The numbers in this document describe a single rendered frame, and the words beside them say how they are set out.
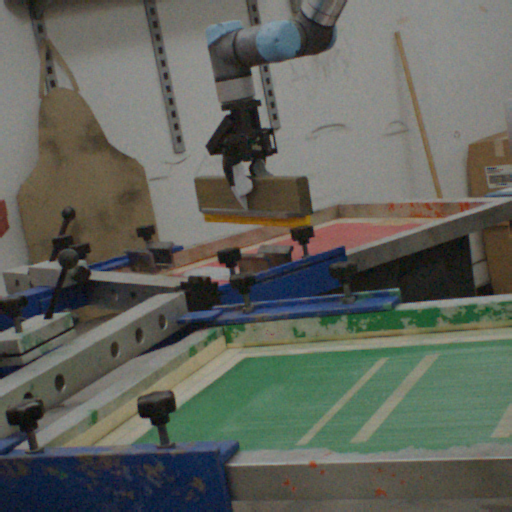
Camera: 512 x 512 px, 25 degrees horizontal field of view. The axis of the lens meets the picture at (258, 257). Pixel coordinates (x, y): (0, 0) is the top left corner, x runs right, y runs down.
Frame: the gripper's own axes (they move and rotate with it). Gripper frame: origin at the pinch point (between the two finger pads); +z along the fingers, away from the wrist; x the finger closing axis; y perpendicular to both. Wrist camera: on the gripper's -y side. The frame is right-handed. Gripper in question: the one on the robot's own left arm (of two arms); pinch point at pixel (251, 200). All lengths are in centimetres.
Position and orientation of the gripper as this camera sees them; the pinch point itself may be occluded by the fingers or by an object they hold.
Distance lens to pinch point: 231.8
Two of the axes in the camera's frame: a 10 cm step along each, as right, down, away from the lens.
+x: 7.9, -2.5, 5.5
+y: 5.8, 0.2, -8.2
